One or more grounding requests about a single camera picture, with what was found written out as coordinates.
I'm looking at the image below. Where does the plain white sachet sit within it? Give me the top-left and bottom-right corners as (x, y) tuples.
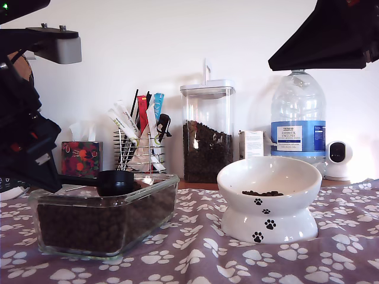
(146, 103), (158, 140)

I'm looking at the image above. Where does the brown round board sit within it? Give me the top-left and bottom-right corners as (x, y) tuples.
(7, 51), (34, 89)

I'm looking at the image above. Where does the beige pouch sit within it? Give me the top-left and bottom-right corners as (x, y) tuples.
(131, 130), (155, 172)

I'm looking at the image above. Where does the white raised cat bowl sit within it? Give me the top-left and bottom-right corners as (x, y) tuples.
(217, 156), (323, 245)

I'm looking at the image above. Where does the white tissue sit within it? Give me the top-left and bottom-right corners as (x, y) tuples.
(68, 120), (97, 143)

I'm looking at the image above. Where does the floral tissue box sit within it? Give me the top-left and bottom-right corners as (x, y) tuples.
(61, 141), (104, 180)

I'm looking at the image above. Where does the thin black stick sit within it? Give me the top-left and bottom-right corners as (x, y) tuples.
(130, 89), (140, 119)

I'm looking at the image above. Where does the small white round camera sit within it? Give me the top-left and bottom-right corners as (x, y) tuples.
(324, 141), (354, 181)

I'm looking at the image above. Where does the small kibble portion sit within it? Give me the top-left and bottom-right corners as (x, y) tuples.
(242, 189), (284, 198)

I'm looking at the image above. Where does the blue sachet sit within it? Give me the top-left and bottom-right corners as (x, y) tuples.
(153, 93), (165, 119)

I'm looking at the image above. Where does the white jar lid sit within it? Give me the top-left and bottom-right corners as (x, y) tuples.
(179, 58), (237, 98)

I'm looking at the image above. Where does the red sachet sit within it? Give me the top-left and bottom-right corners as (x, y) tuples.
(137, 95), (149, 134)

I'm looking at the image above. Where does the white green-print sachet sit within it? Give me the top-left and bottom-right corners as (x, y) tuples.
(114, 100), (136, 140)
(107, 108), (140, 147)

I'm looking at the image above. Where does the small white printed carton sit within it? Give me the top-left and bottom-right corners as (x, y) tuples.
(239, 130), (265, 160)

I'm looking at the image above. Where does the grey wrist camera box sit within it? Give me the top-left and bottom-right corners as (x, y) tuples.
(25, 22), (83, 64)

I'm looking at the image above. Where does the large brown kibble heap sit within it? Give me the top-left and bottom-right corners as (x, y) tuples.
(37, 180), (178, 255)

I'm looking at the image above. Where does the tall clear storage jar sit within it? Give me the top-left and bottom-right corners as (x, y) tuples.
(181, 88), (235, 183)

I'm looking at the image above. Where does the dark kibble stock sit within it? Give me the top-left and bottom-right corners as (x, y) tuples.
(182, 120), (235, 183)

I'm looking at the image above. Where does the chrome wire basket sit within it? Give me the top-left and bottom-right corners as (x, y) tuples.
(113, 130), (166, 174)

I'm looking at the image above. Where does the rectangular glass container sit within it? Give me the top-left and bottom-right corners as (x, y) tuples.
(28, 173), (181, 261)

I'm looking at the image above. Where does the purple paw print cloth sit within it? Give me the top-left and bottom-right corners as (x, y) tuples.
(0, 179), (379, 284)

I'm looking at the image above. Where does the black measuring spoon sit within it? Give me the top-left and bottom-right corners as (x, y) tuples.
(57, 170), (136, 197)

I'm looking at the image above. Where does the large clear water bottle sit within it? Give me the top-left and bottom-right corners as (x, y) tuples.
(271, 69), (327, 166)

